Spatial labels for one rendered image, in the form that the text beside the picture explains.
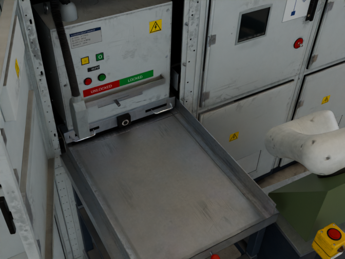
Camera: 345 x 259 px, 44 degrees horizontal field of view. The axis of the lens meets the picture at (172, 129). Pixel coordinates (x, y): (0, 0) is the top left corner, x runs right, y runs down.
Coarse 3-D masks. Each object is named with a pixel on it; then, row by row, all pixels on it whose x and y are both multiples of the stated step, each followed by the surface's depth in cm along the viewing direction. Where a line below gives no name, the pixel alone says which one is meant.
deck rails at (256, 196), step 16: (192, 128) 192; (208, 144) 185; (80, 160) 176; (224, 160) 177; (80, 176) 169; (240, 176) 169; (96, 192) 164; (256, 192) 163; (96, 208) 158; (256, 208) 160; (272, 208) 156; (112, 224) 153; (128, 256) 138
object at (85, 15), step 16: (80, 0) 165; (96, 0) 165; (112, 0) 166; (128, 0) 166; (144, 0) 167; (160, 0) 167; (48, 16) 154; (80, 16) 155; (96, 16) 156; (112, 16) 156; (48, 32) 150; (48, 48) 159; (48, 64) 170; (48, 80) 181; (64, 112) 173
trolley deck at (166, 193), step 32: (160, 128) 192; (64, 160) 176; (96, 160) 177; (128, 160) 177; (160, 160) 178; (192, 160) 178; (128, 192) 165; (160, 192) 165; (192, 192) 165; (224, 192) 166; (96, 224) 153; (128, 224) 154; (160, 224) 154; (192, 224) 154; (224, 224) 155; (256, 224) 155; (160, 256) 144; (192, 256) 145
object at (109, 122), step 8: (152, 104) 193; (160, 104) 196; (128, 112) 188; (136, 112) 191; (144, 112) 193; (104, 120) 184; (112, 120) 186; (64, 128) 179; (72, 128) 179; (96, 128) 184; (104, 128) 187; (64, 136) 178
